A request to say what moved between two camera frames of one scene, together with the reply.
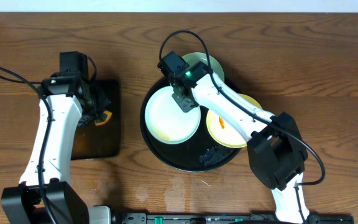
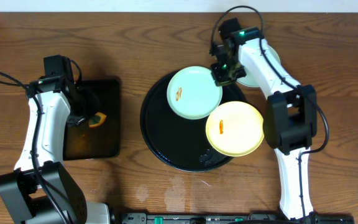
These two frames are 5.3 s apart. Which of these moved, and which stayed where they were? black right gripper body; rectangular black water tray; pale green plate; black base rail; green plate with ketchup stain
Moved: black right gripper body; pale green plate; green plate with ketchup stain
Stayed: black base rail; rectangular black water tray
